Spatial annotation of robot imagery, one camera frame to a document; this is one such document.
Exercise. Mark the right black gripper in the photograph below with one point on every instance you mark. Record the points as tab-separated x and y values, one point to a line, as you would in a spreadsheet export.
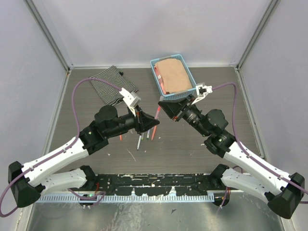
175	108

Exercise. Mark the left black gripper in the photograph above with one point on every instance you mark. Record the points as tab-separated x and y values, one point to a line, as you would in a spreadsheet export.
147	123

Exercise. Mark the white marker green end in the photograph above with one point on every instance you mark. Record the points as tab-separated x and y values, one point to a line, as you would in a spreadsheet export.
148	134

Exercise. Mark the salmon orange pen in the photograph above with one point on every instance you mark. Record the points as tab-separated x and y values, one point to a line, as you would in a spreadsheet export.
153	133

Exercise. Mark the white pen blue end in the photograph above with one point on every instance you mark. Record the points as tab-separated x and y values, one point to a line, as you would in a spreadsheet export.
139	141

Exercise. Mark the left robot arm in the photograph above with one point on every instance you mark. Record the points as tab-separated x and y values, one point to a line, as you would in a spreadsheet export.
29	181

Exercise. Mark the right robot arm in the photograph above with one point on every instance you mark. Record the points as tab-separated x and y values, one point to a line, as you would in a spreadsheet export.
281	191

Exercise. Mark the light blue plastic basket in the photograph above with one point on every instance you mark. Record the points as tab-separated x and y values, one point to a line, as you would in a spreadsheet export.
179	95

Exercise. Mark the peach folded towel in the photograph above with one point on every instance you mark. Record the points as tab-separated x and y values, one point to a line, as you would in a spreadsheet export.
172	76

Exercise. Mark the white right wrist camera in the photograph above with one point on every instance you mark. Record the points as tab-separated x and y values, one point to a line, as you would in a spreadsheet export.
201	92

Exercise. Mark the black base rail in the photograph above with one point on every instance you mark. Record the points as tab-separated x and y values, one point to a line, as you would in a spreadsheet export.
156	184

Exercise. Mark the grey slotted cable duct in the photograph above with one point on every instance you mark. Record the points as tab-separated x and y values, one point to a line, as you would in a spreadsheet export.
171	198

